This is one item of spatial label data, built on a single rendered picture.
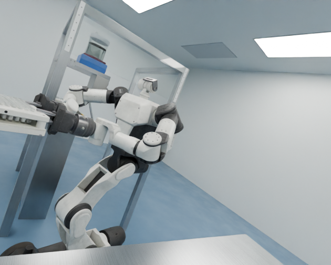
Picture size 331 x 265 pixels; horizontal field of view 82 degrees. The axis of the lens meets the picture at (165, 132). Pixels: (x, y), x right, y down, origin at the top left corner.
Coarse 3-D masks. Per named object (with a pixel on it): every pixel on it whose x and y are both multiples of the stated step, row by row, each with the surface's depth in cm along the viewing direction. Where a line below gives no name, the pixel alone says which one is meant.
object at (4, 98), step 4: (0, 96) 66; (4, 96) 68; (8, 96) 71; (0, 100) 60; (4, 100) 62; (8, 100) 64; (12, 100) 68; (16, 100) 70; (4, 104) 61; (16, 104) 65; (20, 104) 67; (24, 104) 68; (0, 116) 61
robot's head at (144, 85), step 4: (140, 80) 114; (144, 80) 113; (140, 84) 113; (144, 84) 112; (148, 84) 111; (140, 88) 115; (144, 88) 113; (148, 88) 111; (144, 92) 112; (148, 92) 115
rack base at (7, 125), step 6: (0, 120) 59; (6, 120) 61; (12, 120) 63; (0, 126) 57; (6, 126) 58; (12, 126) 60; (18, 126) 61; (24, 126) 62; (30, 126) 64; (18, 132) 61; (24, 132) 62; (30, 132) 64; (36, 132) 65; (42, 132) 66
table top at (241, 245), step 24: (192, 240) 62; (216, 240) 68; (240, 240) 74; (0, 264) 33; (24, 264) 34; (48, 264) 36; (72, 264) 38; (96, 264) 40; (120, 264) 42; (144, 264) 45; (168, 264) 48; (192, 264) 51; (216, 264) 55; (240, 264) 59; (264, 264) 64
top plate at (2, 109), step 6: (0, 108) 56; (6, 108) 57; (12, 108) 60; (6, 114) 58; (12, 114) 59; (18, 114) 60; (24, 114) 61; (30, 114) 62; (36, 114) 64; (42, 114) 67; (42, 120) 65; (48, 120) 67
